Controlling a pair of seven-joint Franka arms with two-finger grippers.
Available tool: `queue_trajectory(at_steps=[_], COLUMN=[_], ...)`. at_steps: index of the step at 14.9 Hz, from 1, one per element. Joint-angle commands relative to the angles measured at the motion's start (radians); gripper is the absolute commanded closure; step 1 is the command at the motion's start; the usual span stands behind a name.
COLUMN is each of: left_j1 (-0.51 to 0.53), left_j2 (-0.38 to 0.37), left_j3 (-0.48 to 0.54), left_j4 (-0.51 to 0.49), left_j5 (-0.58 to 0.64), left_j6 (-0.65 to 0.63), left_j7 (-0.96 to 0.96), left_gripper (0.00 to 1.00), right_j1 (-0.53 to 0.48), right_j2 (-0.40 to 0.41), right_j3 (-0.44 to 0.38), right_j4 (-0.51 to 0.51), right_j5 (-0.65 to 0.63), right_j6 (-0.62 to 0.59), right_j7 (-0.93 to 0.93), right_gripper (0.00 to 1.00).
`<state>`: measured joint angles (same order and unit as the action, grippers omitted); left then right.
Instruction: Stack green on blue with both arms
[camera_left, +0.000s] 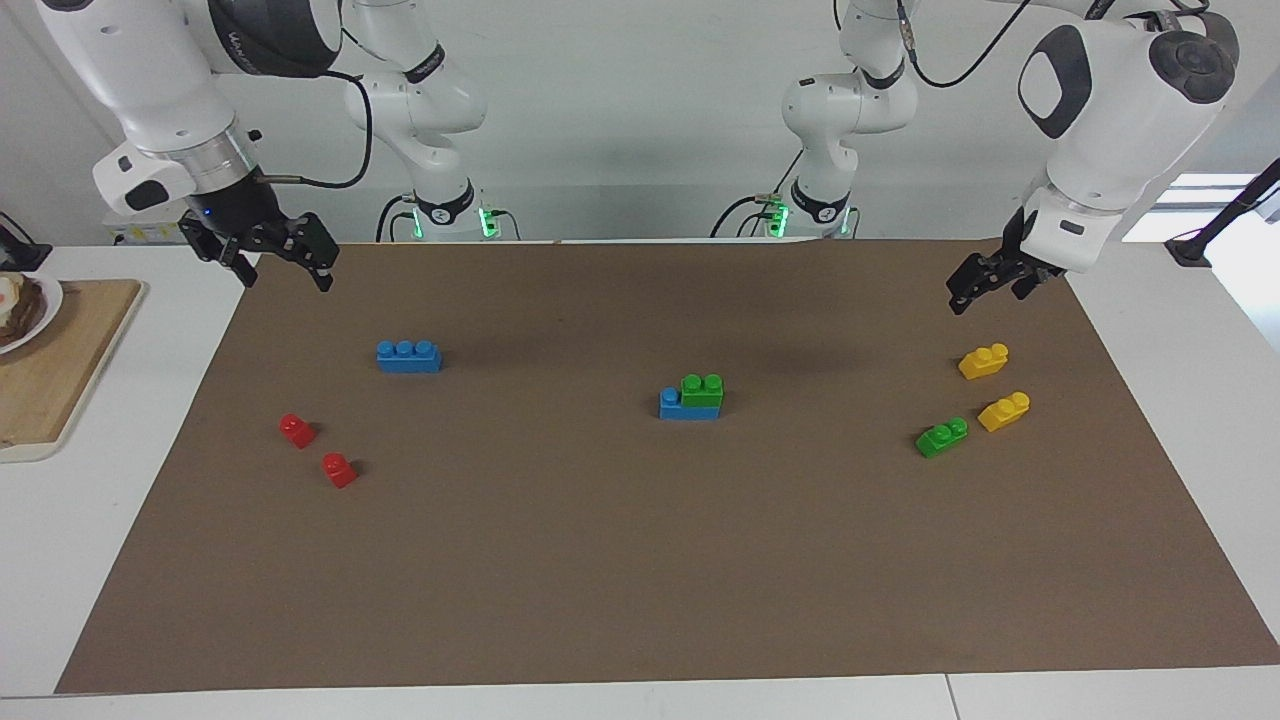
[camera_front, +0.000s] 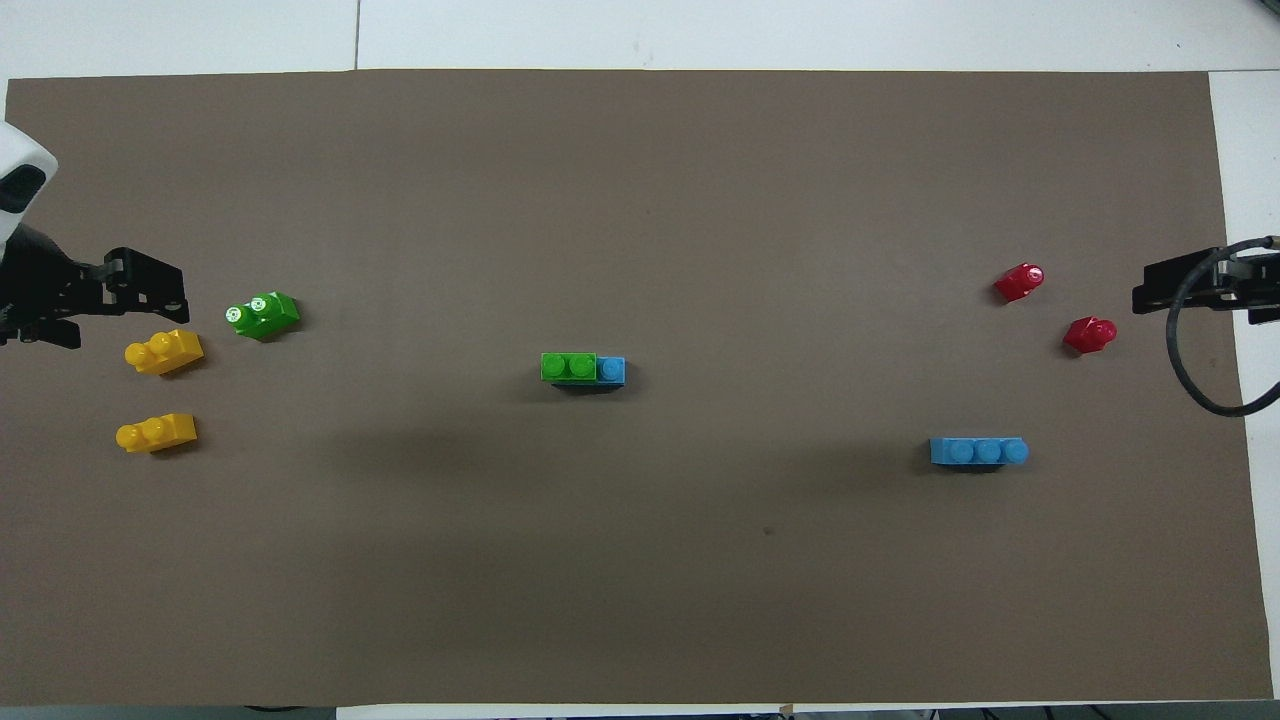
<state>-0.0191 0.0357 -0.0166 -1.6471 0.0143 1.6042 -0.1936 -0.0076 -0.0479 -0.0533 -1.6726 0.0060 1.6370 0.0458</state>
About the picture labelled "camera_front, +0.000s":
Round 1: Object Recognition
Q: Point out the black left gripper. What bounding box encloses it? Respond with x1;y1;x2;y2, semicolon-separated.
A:
0;223;190;350

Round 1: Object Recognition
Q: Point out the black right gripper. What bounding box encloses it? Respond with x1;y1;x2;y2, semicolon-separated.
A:
1131;243;1280;328

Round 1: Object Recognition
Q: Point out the plain green two-stud block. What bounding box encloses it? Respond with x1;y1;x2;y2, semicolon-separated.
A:
540;351;600;385

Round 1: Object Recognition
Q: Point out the blue three-stud block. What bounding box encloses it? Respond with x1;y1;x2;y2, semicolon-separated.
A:
546;355;628;392
929;436;1030;469

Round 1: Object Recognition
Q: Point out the yellow two-stud block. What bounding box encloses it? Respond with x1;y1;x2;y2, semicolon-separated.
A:
115;412;198;455
124;329;205;377

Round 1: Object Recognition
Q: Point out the red single-stud block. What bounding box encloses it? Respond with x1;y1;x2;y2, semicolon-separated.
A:
993;262;1046;303
1062;316;1119;356

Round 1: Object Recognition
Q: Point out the green block with white-marked studs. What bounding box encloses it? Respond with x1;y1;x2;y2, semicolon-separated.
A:
225;291;301;341

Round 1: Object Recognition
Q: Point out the brown table mat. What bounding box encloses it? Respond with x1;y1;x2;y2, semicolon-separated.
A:
0;69;1275;707

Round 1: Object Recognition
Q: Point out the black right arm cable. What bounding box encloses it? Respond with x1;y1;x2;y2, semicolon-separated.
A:
1164;236;1280;419

